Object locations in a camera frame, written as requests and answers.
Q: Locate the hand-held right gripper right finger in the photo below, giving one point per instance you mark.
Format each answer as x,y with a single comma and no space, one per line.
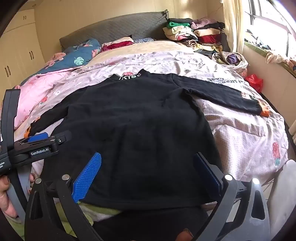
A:
208,177

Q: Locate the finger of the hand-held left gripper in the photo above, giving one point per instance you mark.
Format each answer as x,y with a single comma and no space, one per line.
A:
62,137
38,137

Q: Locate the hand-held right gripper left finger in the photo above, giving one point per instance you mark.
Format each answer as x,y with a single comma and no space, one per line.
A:
87,178

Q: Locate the black sweater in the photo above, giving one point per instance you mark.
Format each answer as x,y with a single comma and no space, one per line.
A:
138,139

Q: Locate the colourful clothes heap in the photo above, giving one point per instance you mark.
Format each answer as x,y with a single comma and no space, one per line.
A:
275,55

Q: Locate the pile of folded clothes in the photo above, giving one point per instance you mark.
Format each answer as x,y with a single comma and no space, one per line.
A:
196,34

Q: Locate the person's left hand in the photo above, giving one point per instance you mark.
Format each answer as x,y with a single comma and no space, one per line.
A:
4,197

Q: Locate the yellow-green garment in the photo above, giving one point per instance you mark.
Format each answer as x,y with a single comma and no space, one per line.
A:
104,210

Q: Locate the pink strawberry print quilt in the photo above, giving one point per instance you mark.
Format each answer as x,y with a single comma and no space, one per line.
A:
242,143

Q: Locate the dark cloth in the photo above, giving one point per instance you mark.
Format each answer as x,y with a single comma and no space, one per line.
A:
138,224

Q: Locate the cream wardrobe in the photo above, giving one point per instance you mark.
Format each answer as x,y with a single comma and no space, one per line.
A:
20,51

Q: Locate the teal floral pillow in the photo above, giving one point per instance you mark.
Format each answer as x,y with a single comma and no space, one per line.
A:
78,58

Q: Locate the red plastic bag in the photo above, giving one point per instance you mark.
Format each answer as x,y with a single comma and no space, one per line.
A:
254,82

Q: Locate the red and cream folded cloth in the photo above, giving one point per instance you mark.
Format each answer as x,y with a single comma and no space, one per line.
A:
119,44

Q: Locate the grey quilted headboard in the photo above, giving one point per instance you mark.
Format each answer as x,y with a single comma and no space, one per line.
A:
111,30

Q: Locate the beige bed sheet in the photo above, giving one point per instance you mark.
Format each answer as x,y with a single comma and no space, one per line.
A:
143,48

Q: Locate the purple garment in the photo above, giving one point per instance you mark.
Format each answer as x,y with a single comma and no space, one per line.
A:
233,59

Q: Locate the blue patterned pillow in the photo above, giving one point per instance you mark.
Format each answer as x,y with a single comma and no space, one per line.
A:
144,39

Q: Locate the beige curtain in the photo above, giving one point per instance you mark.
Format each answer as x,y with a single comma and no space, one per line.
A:
232,23

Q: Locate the window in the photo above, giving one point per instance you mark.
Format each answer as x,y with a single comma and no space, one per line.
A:
268,14

